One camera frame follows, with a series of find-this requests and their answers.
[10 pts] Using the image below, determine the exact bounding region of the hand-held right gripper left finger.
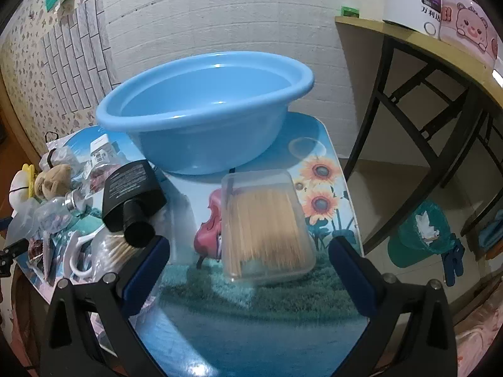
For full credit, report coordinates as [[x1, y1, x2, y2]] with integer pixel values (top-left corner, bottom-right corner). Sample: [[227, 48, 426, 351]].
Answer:
[[41, 235, 171, 377]]

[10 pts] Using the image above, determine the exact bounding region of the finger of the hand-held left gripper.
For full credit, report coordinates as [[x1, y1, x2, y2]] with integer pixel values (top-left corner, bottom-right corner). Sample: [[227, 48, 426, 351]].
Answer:
[[0, 239, 29, 277]]

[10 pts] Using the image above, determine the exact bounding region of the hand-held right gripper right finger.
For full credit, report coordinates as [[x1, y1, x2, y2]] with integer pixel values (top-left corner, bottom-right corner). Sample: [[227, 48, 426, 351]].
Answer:
[[328, 236, 458, 377]]

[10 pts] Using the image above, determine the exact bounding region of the clear bag of cotton swabs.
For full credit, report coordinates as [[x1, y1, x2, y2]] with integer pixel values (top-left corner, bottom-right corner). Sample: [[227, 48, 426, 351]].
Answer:
[[94, 233, 134, 268]]

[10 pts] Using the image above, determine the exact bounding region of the white plush toy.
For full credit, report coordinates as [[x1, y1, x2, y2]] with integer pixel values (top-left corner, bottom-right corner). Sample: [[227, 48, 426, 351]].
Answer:
[[8, 163, 40, 216]]

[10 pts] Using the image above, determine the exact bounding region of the beige plush bear toy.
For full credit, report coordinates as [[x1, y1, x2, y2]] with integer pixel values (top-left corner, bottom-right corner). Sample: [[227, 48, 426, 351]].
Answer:
[[33, 164, 75, 199]]

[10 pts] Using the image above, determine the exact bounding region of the black cosmetic bottle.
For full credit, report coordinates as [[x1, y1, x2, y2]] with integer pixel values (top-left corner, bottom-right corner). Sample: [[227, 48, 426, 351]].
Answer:
[[101, 160, 168, 249]]

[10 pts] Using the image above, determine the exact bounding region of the clear box of toothpicks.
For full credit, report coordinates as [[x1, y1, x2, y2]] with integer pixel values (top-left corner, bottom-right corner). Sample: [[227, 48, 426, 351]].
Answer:
[[221, 170, 316, 283]]

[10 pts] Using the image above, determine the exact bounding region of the blue plastic basin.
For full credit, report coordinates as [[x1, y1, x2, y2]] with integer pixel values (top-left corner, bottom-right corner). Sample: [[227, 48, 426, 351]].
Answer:
[[95, 51, 315, 175]]

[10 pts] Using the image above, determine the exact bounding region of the printed landscape desktop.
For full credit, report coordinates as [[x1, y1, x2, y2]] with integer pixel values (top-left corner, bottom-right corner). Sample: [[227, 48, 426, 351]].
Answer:
[[12, 112, 372, 377]]

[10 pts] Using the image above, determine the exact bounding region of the orange black snack packet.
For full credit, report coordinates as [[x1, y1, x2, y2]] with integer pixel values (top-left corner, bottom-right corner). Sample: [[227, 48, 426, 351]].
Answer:
[[27, 232, 59, 287]]

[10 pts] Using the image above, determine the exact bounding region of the clear bottle with silver cap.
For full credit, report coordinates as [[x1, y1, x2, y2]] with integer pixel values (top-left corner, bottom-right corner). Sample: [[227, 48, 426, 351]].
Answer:
[[33, 189, 87, 233]]

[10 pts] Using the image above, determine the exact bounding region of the white plastic hook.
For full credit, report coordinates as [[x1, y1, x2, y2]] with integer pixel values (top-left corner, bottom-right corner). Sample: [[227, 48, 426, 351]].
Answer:
[[63, 231, 99, 279]]

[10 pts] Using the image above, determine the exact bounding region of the green trash bin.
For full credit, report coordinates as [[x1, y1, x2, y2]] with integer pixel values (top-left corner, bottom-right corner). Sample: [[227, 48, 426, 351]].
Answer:
[[387, 200, 452, 270]]

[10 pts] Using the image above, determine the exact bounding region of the clear labelled bag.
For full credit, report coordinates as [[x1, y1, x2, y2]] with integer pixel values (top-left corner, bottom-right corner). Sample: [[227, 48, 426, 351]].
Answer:
[[80, 135, 132, 197]]

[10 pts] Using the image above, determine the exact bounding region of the pink cloth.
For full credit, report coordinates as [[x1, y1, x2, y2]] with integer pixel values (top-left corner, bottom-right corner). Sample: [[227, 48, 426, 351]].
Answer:
[[452, 294, 503, 377]]

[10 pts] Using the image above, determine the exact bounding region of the blue cloth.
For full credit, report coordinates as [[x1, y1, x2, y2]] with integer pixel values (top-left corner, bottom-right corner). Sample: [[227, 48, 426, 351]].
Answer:
[[477, 210, 503, 262]]

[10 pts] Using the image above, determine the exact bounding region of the wooden side table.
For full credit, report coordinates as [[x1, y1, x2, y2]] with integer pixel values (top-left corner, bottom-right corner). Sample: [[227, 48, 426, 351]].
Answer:
[[334, 16, 503, 260]]

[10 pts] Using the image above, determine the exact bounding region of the pink bear-print appliance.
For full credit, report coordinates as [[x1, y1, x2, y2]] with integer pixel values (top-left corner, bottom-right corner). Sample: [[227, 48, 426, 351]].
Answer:
[[438, 0, 500, 67]]

